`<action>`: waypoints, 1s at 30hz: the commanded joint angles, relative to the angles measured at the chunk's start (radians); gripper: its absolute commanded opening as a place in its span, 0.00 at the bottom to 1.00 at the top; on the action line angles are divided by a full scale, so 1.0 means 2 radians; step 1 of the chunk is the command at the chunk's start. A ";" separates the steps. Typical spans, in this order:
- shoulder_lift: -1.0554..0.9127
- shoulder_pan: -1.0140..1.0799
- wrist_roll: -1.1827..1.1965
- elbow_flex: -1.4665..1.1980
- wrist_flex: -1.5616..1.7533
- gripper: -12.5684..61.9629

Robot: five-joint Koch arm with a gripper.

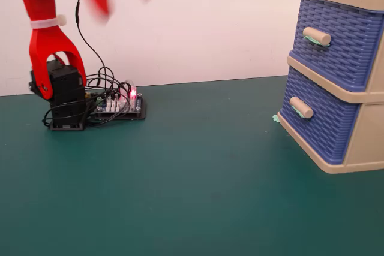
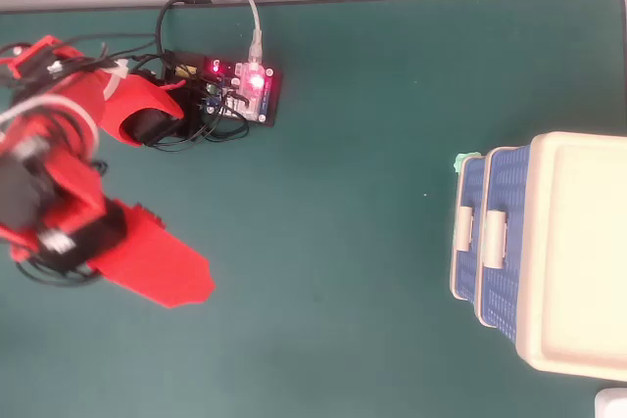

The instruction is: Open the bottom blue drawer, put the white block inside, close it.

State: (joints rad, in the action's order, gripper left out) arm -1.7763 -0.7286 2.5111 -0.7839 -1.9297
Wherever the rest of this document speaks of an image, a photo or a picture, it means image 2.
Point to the controller circuit board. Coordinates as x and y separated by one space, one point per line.
255 95

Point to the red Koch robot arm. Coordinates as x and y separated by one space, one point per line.
142 95

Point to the white zip tie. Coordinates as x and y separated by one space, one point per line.
116 76
73 107

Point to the green putty blob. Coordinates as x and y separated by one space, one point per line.
465 161

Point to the red gripper black motor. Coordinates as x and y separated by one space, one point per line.
73 232

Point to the blue woven-pattern drawer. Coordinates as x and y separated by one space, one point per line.
514 291
467 276

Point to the dark green table mat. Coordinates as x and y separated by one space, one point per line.
313 339

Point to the white box corner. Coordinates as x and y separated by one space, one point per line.
612 403

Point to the beige plastic drawer cabinet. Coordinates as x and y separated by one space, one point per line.
588 242

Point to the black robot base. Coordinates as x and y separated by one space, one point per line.
147 126

